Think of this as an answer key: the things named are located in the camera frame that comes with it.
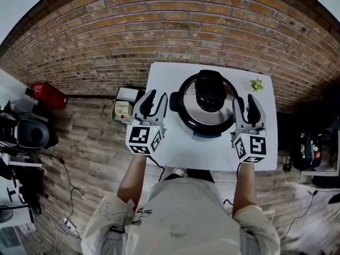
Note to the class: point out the white drawer cabinet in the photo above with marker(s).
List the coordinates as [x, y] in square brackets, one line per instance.
[128, 93]

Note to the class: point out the white power strip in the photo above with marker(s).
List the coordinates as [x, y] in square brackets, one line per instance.
[67, 224]

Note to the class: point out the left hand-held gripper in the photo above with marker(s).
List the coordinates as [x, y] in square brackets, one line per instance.
[138, 135]

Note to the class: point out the person's black shorts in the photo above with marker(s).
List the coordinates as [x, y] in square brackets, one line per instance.
[199, 174]

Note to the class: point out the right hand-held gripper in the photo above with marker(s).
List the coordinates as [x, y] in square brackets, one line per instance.
[255, 145]

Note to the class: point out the person's beige shirt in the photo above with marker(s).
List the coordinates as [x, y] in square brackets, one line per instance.
[180, 222]

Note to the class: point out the person's left forearm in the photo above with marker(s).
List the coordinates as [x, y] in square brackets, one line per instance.
[131, 182]

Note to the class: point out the person's left white shoe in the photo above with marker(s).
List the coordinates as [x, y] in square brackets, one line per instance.
[179, 171]

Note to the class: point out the cream box with red button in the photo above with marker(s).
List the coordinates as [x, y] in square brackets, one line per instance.
[120, 108]

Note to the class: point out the black steel pressure cooker lid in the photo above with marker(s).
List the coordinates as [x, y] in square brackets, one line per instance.
[210, 89]

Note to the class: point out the small green potted plant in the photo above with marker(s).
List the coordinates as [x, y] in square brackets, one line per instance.
[256, 85]

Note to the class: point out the black standing fan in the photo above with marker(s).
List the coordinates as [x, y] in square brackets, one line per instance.
[5, 214]

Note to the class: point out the electric pressure cooker base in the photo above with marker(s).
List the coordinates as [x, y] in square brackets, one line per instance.
[174, 101]

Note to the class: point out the black padded swivel chair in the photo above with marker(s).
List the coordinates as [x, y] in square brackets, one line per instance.
[32, 134]

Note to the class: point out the black cluttered chair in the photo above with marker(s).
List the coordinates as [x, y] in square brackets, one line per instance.
[300, 155]

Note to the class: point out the person's right forearm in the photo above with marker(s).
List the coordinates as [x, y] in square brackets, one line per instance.
[245, 190]

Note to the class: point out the red plastic crate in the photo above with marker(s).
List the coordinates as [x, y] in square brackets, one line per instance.
[49, 95]

